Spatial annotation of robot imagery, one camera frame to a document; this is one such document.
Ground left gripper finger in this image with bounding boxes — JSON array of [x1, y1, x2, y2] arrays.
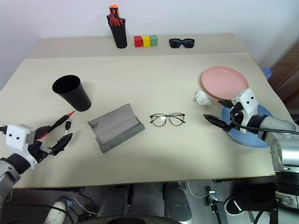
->
[[50, 132, 74, 156], [34, 125, 53, 141]]

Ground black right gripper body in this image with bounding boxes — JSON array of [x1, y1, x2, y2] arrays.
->
[[229, 102, 245, 130]]

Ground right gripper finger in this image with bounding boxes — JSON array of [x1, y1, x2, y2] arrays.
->
[[217, 99, 235, 110], [202, 113, 232, 133]]

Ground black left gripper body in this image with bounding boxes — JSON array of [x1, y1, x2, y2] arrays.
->
[[26, 130, 57, 164]]

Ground small black white adapter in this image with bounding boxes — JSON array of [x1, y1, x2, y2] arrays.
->
[[64, 119, 72, 136]]

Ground pink plate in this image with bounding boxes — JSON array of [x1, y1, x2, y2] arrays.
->
[[202, 87, 235, 101], [201, 66, 249, 98]]

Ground crumpled white paper ball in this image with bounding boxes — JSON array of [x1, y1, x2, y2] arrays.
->
[[194, 91, 213, 106]]

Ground blue plate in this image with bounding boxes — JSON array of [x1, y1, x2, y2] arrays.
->
[[220, 104, 274, 148]]

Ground empty black cup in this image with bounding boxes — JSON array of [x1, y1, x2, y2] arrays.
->
[[51, 74, 92, 112]]

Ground thin-framed clear eyeglasses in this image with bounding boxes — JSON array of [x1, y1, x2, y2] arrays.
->
[[149, 112, 186, 128]]

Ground blue round container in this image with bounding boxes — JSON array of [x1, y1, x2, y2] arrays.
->
[[261, 67, 273, 81]]

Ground grey open glasses case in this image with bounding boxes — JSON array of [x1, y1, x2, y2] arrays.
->
[[87, 103, 145, 154]]

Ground brown wooden cabinet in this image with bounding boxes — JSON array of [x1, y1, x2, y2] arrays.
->
[[268, 42, 299, 122]]

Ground black sunglasses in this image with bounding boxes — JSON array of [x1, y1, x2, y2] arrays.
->
[[169, 38, 196, 49]]

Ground dark grey rounded shape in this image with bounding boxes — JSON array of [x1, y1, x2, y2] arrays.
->
[[163, 181, 192, 220], [97, 184, 133, 219]]

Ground black metal clamp stand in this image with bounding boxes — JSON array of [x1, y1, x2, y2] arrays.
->
[[207, 190, 227, 224]]

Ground black white shoe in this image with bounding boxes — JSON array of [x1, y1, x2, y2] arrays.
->
[[223, 196, 245, 216]]

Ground black tool holder cup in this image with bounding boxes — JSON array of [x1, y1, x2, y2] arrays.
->
[[108, 19, 128, 49]]

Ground orange-capped black screwdriver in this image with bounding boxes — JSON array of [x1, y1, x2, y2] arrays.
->
[[109, 3, 119, 20]]

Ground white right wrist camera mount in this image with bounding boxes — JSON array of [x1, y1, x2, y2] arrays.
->
[[230, 88, 260, 134]]

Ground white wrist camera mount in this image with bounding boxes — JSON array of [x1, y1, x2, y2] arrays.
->
[[5, 124, 38, 170], [230, 88, 260, 134]]

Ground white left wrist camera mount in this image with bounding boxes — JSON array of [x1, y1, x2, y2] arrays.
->
[[5, 124, 38, 170]]

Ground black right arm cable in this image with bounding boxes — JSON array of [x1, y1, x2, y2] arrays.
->
[[229, 109, 299, 136]]

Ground black floor cable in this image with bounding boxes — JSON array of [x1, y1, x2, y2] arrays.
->
[[67, 189, 97, 217]]

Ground thin white floor cable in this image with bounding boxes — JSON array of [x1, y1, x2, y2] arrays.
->
[[186, 180, 212, 199]]

